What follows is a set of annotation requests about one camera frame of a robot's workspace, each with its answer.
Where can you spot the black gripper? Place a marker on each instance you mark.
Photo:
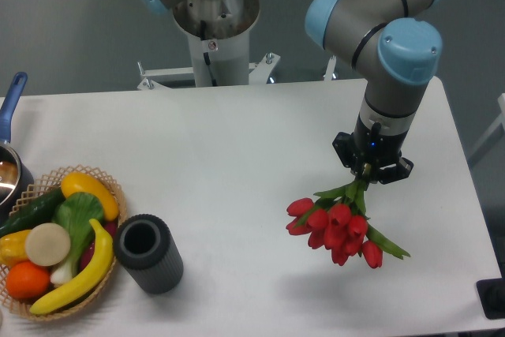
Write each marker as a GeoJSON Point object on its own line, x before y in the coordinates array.
{"type": "Point", "coordinates": [371, 155]}

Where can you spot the red tulip bouquet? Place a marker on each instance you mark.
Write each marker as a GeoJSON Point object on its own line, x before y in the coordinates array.
{"type": "Point", "coordinates": [336, 221]}

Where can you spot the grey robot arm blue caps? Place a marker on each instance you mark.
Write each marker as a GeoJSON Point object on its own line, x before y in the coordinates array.
{"type": "Point", "coordinates": [380, 39]}

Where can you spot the dark grey ribbed vase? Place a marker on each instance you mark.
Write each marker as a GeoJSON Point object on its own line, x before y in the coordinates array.
{"type": "Point", "coordinates": [145, 248]}

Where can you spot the black device at table edge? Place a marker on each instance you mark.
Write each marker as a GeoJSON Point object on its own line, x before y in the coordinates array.
{"type": "Point", "coordinates": [491, 294]}

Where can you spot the purple red vegetable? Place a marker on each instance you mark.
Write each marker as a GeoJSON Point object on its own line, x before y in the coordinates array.
{"type": "Point", "coordinates": [111, 228]}

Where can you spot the yellow banana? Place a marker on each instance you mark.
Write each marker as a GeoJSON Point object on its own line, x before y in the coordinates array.
{"type": "Point", "coordinates": [85, 281]}

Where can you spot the yellow squash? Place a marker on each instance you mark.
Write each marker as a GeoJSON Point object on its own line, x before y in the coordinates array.
{"type": "Point", "coordinates": [77, 182]}

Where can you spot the green bok choy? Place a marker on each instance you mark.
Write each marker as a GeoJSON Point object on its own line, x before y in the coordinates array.
{"type": "Point", "coordinates": [73, 215]}

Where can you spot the woven wicker basket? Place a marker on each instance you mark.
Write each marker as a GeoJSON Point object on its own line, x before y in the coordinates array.
{"type": "Point", "coordinates": [42, 185]}

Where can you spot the green cucumber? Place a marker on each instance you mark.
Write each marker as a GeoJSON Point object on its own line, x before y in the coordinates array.
{"type": "Point", "coordinates": [38, 211]}

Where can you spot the beige round disc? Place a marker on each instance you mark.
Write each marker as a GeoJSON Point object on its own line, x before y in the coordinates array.
{"type": "Point", "coordinates": [47, 244]}

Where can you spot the orange fruit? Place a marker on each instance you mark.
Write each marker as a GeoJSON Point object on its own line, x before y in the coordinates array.
{"type": "Point", "coordinates": [27, 280]}

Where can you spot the yellow bell pepper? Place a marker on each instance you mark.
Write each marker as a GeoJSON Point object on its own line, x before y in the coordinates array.
{"type": "Point", "coordinates": [12, 248]}

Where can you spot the white frame at right edge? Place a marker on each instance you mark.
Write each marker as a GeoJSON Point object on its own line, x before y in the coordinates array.
{"type": "Point", "coordinates": [489, 138]}

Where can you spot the white metal base frame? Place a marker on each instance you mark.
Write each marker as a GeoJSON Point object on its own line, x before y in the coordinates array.
{"type": "Point", "coordinates": [262, 72]}

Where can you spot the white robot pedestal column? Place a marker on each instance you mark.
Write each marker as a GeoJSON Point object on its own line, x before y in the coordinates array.
{"type": "Point", "coordinates": [218, 37]}

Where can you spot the blue handled saucepan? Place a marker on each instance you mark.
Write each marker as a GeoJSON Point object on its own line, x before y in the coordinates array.
{"type": "Point", "coordinates": [15, 176]}

